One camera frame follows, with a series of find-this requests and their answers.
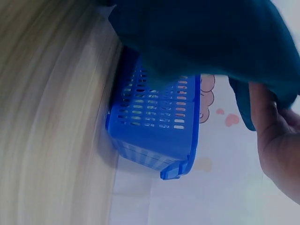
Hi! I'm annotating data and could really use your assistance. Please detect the person's right hand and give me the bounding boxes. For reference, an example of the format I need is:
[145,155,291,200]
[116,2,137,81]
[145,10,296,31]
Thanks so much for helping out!
[248,82,300,208]

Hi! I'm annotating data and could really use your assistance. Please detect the green fabric garment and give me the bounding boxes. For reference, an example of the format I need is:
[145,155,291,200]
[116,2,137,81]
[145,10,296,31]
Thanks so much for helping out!
[103,0,300,132]

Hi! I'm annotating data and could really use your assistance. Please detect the blue slotted plastic basket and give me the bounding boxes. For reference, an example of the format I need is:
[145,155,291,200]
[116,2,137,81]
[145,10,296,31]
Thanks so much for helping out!
[105,45,203,180]

